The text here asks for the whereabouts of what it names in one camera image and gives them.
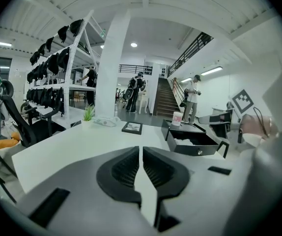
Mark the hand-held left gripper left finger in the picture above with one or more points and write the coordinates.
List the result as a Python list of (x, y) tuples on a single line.
[(116, 176)]

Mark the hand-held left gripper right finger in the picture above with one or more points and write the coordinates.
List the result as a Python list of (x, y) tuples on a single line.
[(165, 176)]

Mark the black drawer box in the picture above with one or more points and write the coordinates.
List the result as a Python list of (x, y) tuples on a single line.
[(192, 149)]

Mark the black picture frame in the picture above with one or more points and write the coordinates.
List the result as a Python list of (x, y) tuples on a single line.
[(132, 128)]

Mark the orange cushion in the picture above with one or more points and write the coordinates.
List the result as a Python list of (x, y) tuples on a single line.
[(4, 143)]

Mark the black office chair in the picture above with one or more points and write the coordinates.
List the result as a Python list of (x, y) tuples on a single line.
[(25, 129)]

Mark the person's right hand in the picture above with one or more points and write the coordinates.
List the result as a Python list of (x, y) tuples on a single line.
[(254, 126)]

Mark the long tube ceiling light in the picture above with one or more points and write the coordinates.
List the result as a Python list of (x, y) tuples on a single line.
[(211, 70)]

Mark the round ceiling light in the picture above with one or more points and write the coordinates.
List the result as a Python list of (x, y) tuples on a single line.
[(133, 44)]

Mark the row of black bags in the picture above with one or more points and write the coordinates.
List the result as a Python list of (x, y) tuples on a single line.
[(45, 67)]

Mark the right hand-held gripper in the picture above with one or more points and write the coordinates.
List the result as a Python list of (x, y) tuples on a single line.
[(243, 101)]

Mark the black mezzanine railing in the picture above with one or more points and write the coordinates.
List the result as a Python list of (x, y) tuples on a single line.
[(190, 50)]

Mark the white jar with pink label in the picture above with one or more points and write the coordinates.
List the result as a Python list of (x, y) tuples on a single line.
[(177, 119)]

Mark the white dressing table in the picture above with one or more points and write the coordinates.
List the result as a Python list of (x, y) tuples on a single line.
[(143, 99)]

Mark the small green potted plant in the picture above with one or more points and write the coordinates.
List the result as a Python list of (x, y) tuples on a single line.
[(88, 117)]

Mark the brown wooden staircase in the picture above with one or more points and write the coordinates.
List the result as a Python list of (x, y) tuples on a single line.
[(165, 99)]

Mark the white metal shelf rack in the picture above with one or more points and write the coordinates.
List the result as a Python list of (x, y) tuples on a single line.
[(69, 87)]

